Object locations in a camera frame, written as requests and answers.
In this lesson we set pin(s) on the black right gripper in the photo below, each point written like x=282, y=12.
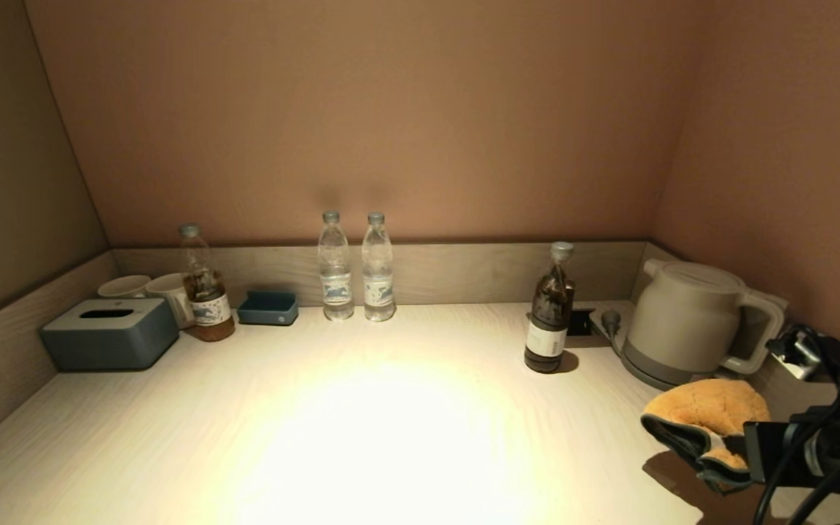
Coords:
x=784, y=448

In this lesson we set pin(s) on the orange cloth with grey edge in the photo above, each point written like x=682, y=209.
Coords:
x=712, y=408

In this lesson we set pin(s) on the white electric kettle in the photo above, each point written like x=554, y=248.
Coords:
x=682, y=321

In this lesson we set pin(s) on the grey power plug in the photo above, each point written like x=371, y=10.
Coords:
x=609, y=321

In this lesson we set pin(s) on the black recessed desk socket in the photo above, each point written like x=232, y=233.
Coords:
x=580, y=322

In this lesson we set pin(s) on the dark tea bottle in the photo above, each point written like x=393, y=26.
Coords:
x=547, y=334

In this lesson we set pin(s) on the clear water bottle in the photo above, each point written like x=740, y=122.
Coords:
x=378, y=290
x=335, y=290

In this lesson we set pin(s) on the small blue tray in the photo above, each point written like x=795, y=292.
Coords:
x=267, y=313

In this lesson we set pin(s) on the half-full amber tea bottle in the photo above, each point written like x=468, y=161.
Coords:
x=208, y=311

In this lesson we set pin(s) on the blue-grey tissue box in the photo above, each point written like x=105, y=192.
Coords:
x=110, y=341

